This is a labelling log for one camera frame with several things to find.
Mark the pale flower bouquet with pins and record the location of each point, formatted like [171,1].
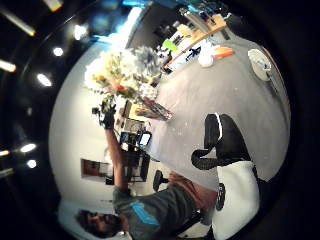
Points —
[126,70]

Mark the small screen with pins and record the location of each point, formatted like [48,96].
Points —
[145,139]

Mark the black equipment cart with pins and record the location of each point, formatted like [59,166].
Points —
[135,163]

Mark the group of ceiling lamps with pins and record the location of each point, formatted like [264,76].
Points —
[44,80]

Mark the white round plate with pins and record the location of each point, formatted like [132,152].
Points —
[260,64]

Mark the black office chair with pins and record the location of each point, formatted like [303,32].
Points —
[158,180]

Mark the white round object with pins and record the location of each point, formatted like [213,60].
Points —
[205,60]

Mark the green object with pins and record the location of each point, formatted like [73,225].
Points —
[170,45]

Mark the orange object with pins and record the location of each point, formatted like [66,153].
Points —
[223,52]

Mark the the person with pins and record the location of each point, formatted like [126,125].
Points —
[156,210]

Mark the wooden shelf unit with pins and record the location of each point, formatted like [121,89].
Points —
[200,33]

